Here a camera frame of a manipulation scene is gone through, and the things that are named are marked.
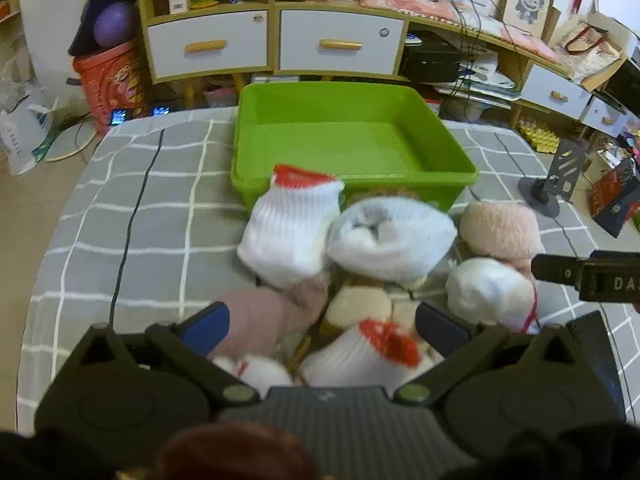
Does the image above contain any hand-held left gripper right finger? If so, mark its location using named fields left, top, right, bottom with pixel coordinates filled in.
left=392, top=302, right=576, bottom=407

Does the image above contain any purple ball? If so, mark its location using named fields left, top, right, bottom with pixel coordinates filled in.
left=93, top=2, right=139, bottom=50

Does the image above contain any stack of papers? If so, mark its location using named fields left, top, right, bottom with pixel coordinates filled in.
left=435, top=50, right=523, bottom=106

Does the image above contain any black printer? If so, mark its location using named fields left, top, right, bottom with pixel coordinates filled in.
left=400, top=30, right=463, bottom=83

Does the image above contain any grey checked cloth desktop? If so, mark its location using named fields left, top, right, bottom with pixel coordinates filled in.
left=15, top=107, right=640, bottom=441

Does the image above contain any thin black cable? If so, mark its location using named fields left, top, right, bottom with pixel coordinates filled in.
left=107, top=129, right=166, bottom=331

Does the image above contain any small white sock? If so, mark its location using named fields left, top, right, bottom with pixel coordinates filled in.
left=212, top=354, right=296, bottom=401

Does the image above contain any small white drawer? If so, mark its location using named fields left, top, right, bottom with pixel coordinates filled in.
left=582, top=96, right=628, bottom=137

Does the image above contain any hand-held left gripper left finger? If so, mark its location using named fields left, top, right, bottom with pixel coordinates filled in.
left=75, top=301, right=261, bottom=407

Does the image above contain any white round floor base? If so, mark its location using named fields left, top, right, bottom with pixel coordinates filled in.
left=45, top=117, right=101, bottom=162

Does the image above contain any dark red cloth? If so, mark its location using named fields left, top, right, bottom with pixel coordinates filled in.
left=157, top=422, right=321, bottom=480

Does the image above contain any mauve grey plush toy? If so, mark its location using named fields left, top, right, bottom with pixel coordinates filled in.
left=212, top=275, right=331, bottom=361

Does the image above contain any dark blue gift box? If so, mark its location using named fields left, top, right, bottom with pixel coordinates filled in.
left=589, top=157, right=640, bottom=238

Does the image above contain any black phone stand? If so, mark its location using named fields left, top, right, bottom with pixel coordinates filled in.
left=517, top=139, right=591, bottom=218

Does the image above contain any pink cloth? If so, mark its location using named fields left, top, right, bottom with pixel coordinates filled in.
left=356, top=0, right=501, bottom=23

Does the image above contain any white paper bag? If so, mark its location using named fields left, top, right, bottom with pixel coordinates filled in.
left=0, top=97, right=61, bottom=177

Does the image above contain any green plastic bin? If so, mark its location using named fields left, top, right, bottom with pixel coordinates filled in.
left=230, top=81, right=480, bottom=213

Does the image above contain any tray of yellow items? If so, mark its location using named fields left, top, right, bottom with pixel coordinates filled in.
left=517, top=117, right=561, bottom=153

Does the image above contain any white drawer with wooden handle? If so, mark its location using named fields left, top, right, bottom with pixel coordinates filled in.
left=520, top=64, right=593, bottom=120
left=278, top=9, right=405, bottom=77
left=146, top=10, right=269, bottom=80

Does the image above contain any white red gift bag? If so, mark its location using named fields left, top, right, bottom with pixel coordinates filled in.
left=550, top=7, right=628, bottom=86

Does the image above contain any dark bag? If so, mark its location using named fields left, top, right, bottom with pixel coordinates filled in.
left=67, top=0, right=141, bottom=58

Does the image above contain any white brown plush dog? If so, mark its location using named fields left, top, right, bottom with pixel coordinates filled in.
left=324, top=282, right=396, bottom=333

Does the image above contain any pink fluffy sock bundle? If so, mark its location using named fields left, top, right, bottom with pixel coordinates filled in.
left=459, top=201, right=545, bottom=271

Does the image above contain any white sock with red trim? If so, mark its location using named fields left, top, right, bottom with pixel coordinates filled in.
left=445, top=257, right=541, bottom=335

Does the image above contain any large white sock bundle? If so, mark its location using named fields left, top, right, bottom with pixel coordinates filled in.
left=326, top=197, right=458, bottom=282

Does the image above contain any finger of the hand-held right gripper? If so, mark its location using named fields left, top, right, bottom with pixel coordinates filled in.
left=567, top=310, right=627, bottom=423
left=531, top=253, right=593, bottom=287

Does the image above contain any white sock with red cuff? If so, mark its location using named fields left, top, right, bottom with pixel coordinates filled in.
left=299, top=317, right=446, bottom=388
left=237, top=163, right=346, bottom=289

